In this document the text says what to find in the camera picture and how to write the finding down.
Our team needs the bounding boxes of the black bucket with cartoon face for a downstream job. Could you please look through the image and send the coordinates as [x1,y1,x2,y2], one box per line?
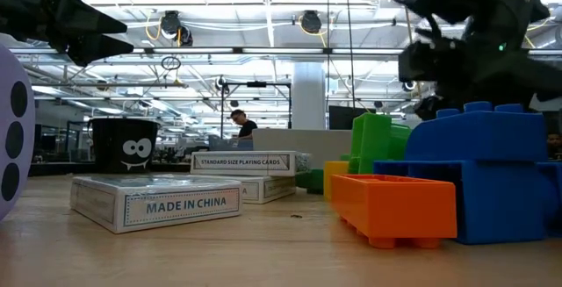
[89,118,161,175]

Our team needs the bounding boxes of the white playing card deck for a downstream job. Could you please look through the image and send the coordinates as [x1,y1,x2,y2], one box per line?
[205,173,298,205]

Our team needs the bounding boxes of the card deck standard size print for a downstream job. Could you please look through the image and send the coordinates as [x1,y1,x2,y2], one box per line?
[190,150,311,177]

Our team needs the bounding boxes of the black hanging cable with coil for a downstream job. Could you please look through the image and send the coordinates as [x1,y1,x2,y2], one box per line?
[342,0,357,109]

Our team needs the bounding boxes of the black monitor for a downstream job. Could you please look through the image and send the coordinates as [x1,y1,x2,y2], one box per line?
[328,104,368,131]

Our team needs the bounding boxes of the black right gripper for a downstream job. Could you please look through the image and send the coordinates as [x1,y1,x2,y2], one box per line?
[397,36,562,122]

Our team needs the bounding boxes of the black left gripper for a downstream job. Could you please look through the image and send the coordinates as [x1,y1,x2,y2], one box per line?
[0,0,135,68]

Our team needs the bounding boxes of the yellow toy brick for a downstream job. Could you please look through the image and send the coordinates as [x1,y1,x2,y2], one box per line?
[322,160,350,203]

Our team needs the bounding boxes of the card deck made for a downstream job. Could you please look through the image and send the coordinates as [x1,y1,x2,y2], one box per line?
[69,174,244,235]

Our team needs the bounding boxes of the dark grey plastic bin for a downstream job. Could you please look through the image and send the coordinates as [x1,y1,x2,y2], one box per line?
[207,134,255,153]

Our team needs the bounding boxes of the long orange toy brick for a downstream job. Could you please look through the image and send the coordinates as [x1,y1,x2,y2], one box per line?
[330,173,458,250]

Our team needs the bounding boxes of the light grey plastic bin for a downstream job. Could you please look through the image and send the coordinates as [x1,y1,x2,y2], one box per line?
[251,128,354,181]

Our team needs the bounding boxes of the dark green toy brick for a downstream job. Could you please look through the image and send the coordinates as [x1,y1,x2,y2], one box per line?
[295,168,326,195]

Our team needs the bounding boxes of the person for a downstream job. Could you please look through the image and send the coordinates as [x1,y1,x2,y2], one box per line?
[545,132,562,161]
[229,108,259,140]

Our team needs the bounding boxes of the white building pillar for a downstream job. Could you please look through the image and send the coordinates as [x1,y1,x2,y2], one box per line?
[291,61,328,131]

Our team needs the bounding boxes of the blue toy brick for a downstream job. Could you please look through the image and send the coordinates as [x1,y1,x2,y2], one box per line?
[405,101,549,163]
[372,160,562,246]

